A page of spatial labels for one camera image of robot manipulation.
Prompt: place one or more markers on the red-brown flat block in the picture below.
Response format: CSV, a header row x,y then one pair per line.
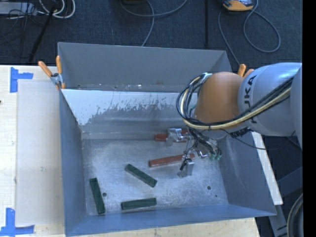
x,y
165,161
161,137

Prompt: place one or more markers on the pale wood flat board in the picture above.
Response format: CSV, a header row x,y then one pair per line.
x,y
39,152

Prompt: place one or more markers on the grey metal bin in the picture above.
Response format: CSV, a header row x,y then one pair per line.
x,y
138,68

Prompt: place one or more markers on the dark green flat block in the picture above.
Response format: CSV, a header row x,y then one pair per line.
x,y
140,175
97,196
138,204

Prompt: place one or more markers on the black cylinder on white bracket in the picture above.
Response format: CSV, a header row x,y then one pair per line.
x,y
240,132

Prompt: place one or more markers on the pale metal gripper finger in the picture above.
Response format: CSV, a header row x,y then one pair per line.
x,y
174,135
188,169

